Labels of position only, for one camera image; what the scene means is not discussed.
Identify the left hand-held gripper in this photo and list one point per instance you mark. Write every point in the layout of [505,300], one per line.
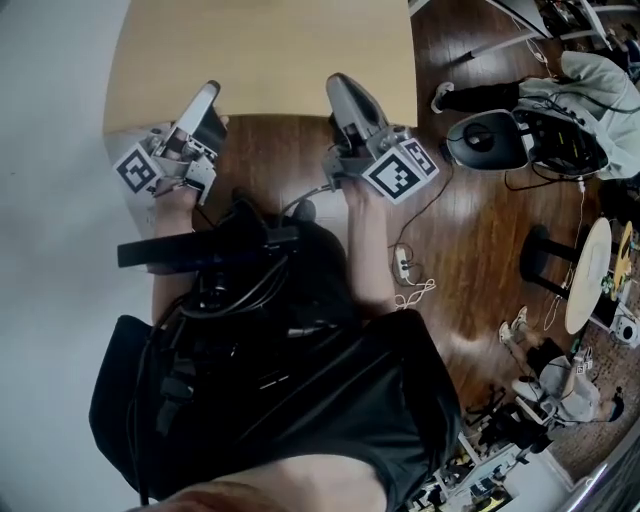
[192,167]

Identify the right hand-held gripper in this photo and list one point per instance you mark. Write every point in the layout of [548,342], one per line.
[395,172]

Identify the black stool base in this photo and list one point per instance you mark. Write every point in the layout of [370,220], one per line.
[535,250]

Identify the person's right forearm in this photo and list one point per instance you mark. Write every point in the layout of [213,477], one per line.
[370,250]

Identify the yellow round board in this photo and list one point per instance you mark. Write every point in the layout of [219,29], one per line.
[625,250]

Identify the black electronics backpack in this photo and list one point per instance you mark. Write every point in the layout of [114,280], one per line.
[565,140]

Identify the person's left forearm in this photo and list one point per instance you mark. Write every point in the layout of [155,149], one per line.
[172,215]

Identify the white cluttered shelf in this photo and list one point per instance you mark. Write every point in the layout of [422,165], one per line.
[500,465]

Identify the black chest-mounted box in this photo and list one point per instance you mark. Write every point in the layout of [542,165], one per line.
[200,250]

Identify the person's chin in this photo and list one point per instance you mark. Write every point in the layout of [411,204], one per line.
[275,485]

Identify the person's left hand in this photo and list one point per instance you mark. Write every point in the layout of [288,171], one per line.
[172,189]

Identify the white power strip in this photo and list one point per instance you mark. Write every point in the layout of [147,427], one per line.
[402,262]

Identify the round cream table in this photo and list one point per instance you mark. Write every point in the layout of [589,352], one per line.
[590,275]

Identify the person's black shirt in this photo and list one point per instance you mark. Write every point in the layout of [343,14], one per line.
[325,390]

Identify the white round device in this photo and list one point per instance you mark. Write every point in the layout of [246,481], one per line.
[627,330]

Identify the dark table white legs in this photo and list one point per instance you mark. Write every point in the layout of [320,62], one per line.
[520,10]

